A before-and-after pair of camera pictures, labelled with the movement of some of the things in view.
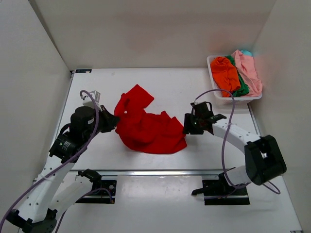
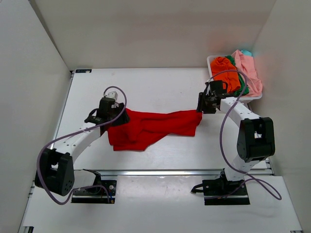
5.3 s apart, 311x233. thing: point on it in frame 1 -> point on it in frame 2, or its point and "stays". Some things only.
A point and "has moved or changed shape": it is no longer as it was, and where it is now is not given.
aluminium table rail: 86,173 stays
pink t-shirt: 246,66 stays
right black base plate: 217,192 stays
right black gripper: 188,128 -> 201,107
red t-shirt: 153,133 has moved or changed shape
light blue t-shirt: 246,52 stays
